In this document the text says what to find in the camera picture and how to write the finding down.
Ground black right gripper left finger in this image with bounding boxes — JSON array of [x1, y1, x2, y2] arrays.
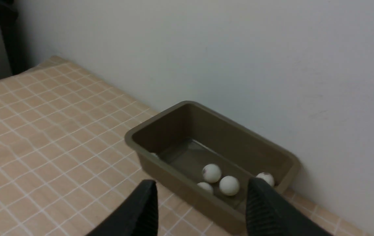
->
[[87, 179, 159, 236]]

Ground white ball with logo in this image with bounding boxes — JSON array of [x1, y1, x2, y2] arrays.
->
[[196, 182, 214, 195]]

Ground checkered beige tablecloth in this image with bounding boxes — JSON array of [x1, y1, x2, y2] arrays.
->
[[0, 56, 371, 236]]

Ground olive green plastic bin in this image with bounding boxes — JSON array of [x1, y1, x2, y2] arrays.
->
[[125, 101, 301, 235]]

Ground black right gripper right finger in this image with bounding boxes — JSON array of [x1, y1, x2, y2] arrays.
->
[[246, 178, 331, 236]]

